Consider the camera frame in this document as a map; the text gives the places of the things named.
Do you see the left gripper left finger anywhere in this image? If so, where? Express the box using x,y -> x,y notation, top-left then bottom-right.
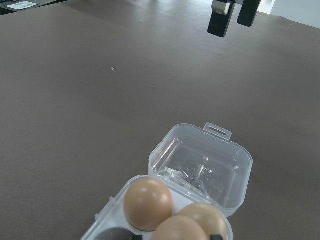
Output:
131,234 -> 143,240

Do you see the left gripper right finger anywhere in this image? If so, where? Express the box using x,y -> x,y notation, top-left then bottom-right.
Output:
210,234 -> 223,240

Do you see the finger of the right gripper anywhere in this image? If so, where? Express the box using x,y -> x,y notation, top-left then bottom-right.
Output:
237,0 -> 261,27
207,0 -> 236,38

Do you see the brown egg from bowl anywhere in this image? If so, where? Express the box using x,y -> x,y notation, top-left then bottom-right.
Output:
151,215 -> 208,240

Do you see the clear plastic egg box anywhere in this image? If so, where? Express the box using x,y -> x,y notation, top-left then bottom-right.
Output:
79,122 -> 254,240

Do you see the brown egg rear slot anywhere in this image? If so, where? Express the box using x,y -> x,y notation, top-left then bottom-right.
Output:
177,202 -> 231,240

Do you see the brown egg slot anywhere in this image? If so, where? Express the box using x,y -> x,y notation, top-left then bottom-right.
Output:
123,177 -> 174,232
177,202 -> 231,240

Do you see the brown egg front slot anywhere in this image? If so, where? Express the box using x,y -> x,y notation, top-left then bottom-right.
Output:
123,177 -> 174,232

